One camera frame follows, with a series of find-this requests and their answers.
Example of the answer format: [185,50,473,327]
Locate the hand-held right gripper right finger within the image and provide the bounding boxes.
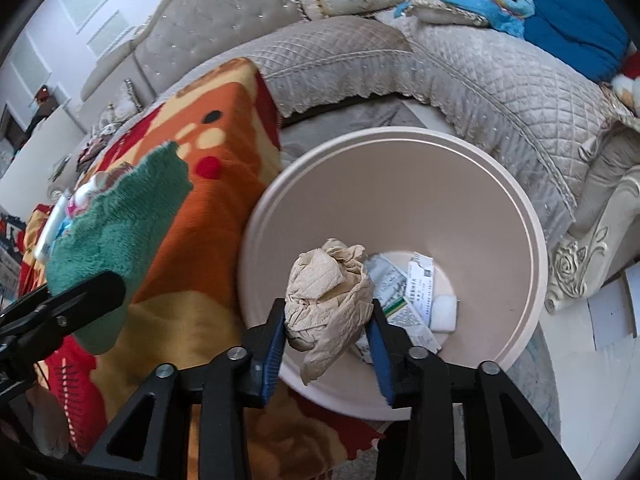
[367,305,583,480]

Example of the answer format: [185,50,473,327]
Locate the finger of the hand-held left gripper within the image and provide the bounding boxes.
[0,270,127,361]

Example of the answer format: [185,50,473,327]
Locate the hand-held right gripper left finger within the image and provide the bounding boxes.
[82,297,287,480]

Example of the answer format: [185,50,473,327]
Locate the brown paper tissue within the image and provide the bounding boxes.
[284,238,377,386]

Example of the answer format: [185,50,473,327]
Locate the white printed card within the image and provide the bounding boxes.
[406,255,436,322]

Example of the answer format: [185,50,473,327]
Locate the green fluffy cloth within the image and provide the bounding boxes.
[46,141,195,356]

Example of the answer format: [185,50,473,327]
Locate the beige round waste bin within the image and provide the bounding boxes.
[237,127,549,421]

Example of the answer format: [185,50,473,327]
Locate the white foam block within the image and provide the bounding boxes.
[431,296,459,334]

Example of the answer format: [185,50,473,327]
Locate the white printed paper packet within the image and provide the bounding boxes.
[367,254,442,361]

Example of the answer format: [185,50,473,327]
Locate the white flat printed box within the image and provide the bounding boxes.
[37,192,69,261]

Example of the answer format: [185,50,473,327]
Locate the white pink plastic bottle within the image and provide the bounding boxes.
[65,170,116,212]

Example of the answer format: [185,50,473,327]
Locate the orange red printed blanket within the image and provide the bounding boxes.
[17,57,386,466]

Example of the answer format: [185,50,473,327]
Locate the white paper sheet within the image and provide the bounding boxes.
[587,267,640,351]

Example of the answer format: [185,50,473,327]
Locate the quilted beige sofa cover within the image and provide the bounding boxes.
[400,20,623,241]
[250,15,418,118]

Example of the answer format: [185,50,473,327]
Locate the beige tufted sofa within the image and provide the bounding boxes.
[47,0,640,316]

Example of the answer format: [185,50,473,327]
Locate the beige gold trim cushion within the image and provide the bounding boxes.
[407,0,493,29]

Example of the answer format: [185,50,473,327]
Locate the red hat plush toy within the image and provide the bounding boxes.
[612,50,640,116]

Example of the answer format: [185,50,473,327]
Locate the blue folded clothes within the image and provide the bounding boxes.
[522,0,631,83]

